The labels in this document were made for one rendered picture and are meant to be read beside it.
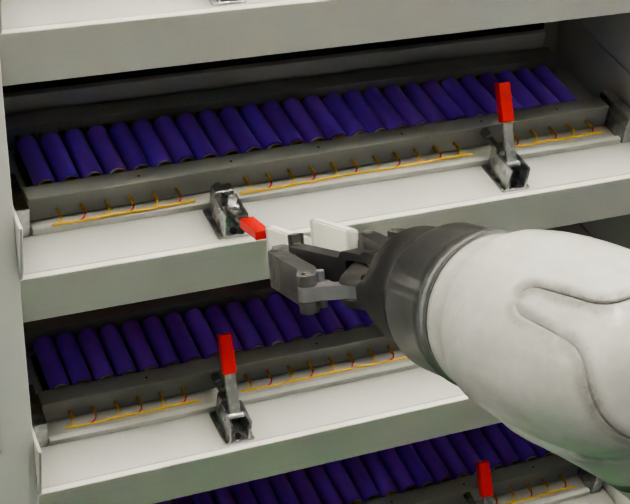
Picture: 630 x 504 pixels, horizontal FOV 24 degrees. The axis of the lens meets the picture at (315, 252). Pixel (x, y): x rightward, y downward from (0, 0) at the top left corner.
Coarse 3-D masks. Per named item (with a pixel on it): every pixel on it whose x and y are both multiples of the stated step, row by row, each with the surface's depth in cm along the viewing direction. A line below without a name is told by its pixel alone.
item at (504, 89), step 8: (496, 88) 128; (504, 88) 128; (496, 96) 128; (504, 96) 128; (504, 104) 128; (512, 104) 128; (504, 112) 128; (512, 112) 128; (504, 120) 128; (512, 120) 128; (504, 128) 128; (512, 128) 129; (504, 136) 128; (512, 136) 129; (504, 144) 129; (512, 144) 129; (504, 152) 129; (512, 152) 129; (512, 160) 129
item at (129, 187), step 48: (336, 144) 127; (384, 144) 128; (432, 144) 131; (480, 144) 133; (528, 144) 133; (48, 192) 117; (96, 192) 118; (144, 192) 120; (192, 192) 123; (240, 192) 122
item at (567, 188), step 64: (256, 64) 133; (320, 64) 135; (384, 64) 138; (576, 64) 145; (320, 192) 125; (384, 192) 126; (448, 192) 128; (512, 192) 129; (576, 192) 131; (64, 256) 115; (128, 256) 116; (192, 256) 117; (256, 256) 120
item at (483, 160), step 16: (560, 144) 135; (576, 144) 135; (592, 144) 136; (608, 144) 136; (464, 160) 131; (480, 160) 131; (352, 176) 127; (368, 176) 127; (384, 176) 127; (400, 176) 128; (256, 192) 123; (272, 192) 124; (288, 192) 124; (304, 192) 125; (160, 208) 120; (176, 208) 120; (192, 208) 121; (48, 224) 117; (64, 224) 117; (80, 224) 117; (96, 224) 118
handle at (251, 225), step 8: (232, 200) 118; (232, 208) 118; (232, 216) 117; (240, 216) 117; (248, 216) 116; (240, 224) 115; (248, 224) 114; (256, 224) 114; (248, 232) 114; (256, 232) 113; (264, 232) 113; (256, 240) 113
